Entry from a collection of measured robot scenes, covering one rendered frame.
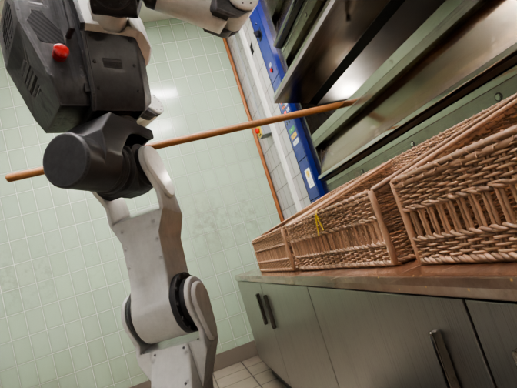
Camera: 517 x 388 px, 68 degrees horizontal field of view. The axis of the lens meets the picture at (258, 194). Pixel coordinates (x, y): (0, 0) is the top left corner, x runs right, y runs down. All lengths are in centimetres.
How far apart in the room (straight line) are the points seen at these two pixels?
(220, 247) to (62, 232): 105
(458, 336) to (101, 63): 88
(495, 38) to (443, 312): 75
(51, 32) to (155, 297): 63
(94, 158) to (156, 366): 49
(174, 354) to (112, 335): 184
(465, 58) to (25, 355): 273
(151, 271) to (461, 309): 65
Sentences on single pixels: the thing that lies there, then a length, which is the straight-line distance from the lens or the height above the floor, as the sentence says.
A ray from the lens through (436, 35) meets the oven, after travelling 130.
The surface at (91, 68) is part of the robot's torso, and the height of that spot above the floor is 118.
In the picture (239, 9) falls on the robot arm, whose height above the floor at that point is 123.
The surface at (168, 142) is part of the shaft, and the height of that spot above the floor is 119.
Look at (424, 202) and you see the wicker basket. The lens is 65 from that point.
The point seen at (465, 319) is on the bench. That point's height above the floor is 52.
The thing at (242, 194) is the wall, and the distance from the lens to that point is 284.
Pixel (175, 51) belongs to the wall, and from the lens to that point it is 322.
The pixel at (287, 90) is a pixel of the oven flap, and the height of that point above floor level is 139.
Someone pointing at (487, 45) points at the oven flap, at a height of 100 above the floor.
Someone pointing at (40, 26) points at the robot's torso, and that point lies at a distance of 102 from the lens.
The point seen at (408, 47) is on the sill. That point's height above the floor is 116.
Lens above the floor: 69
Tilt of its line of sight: 8 degrees up
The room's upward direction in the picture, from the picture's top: 17 degrees counter-clockwise
